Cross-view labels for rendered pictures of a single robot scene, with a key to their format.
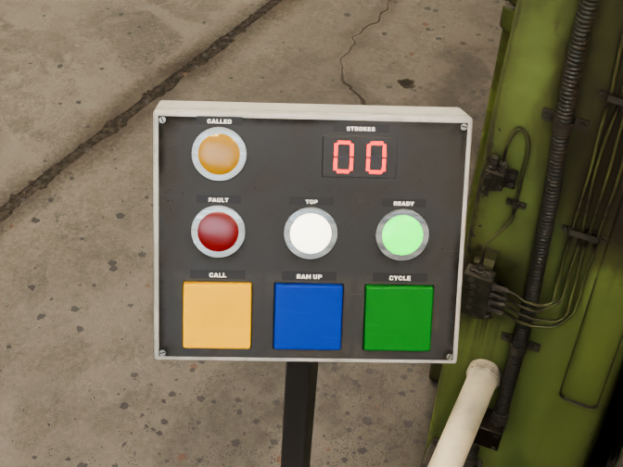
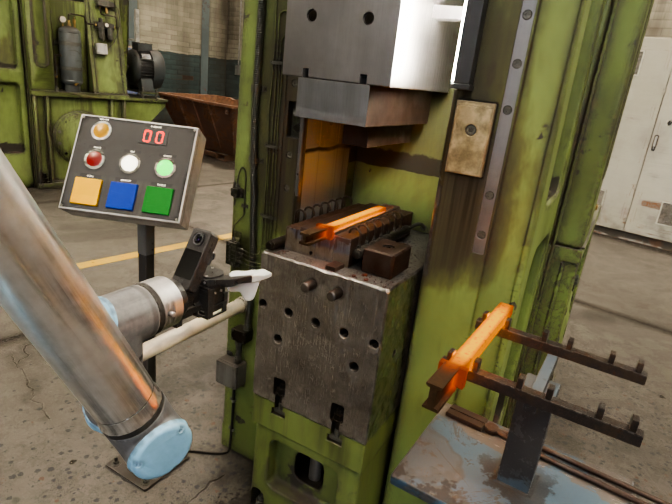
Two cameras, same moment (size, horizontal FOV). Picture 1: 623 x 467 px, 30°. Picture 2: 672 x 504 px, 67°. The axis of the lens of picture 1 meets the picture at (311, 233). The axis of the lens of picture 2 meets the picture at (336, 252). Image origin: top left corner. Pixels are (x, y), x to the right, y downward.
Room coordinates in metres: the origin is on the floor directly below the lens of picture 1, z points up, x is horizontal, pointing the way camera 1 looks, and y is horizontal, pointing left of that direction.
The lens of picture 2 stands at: (-0.40, -0.76, 1.37)
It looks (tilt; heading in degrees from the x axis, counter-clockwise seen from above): 19 degrees down; 7
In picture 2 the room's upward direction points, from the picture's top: 6 degrees clockwise
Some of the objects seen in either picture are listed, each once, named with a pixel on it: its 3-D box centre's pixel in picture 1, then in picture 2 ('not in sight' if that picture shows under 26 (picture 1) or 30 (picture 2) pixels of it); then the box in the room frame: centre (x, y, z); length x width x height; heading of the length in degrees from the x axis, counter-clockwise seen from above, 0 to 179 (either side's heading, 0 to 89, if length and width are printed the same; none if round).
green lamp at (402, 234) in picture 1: (402, 234); (165, 167); (0.91, -0.10, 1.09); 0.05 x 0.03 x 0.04; 69
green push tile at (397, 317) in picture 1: (398, 317); (158, 201); (0.87, -0.10, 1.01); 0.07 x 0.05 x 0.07; 94
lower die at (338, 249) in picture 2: not in sight; (354, 227); (1.06, -0.62, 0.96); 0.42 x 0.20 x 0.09; 159
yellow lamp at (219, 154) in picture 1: (219, 154); (101, 130); (0.94, 0.10, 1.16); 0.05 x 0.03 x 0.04; 69
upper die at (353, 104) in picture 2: not in sight; (369, 102); (1.06, -0.62, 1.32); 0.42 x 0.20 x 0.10; 159
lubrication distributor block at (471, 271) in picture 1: (483, 292); (235, 253); (1.11, -0.24, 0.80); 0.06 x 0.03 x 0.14; 69
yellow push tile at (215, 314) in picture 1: (217, 314); (87, 192); (0.85, 0.10, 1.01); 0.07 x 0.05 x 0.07; 94
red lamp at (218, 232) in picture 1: (218, 231); (94, 159); (0.90, 0.10, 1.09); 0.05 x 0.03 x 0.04; 69
